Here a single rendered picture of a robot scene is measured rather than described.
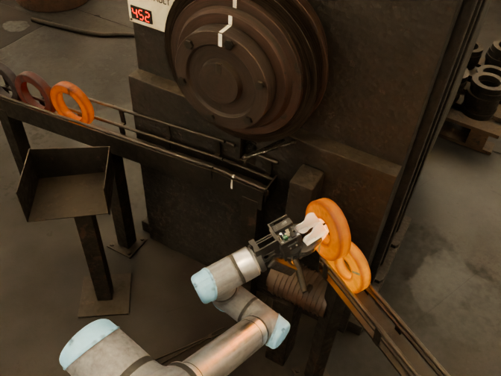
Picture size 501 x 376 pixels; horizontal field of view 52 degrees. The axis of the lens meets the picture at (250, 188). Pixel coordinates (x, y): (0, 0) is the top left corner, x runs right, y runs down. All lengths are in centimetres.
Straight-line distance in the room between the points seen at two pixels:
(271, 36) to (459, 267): 160
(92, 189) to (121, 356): 94
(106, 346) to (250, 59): 72
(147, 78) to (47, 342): 109
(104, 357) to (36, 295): 140
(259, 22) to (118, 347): 80
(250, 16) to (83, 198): 86
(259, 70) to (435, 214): 166
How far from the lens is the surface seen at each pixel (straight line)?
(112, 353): 99
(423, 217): 271
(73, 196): 183
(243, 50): 128
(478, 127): 315
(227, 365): 110
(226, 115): 142
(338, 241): 123
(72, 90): 200
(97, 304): 226
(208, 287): 119
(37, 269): 244
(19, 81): 220
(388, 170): 154
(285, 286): 166
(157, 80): 182
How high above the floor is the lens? 186
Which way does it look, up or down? 45 degrees down
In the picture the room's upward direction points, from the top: 4 degrees clockwise
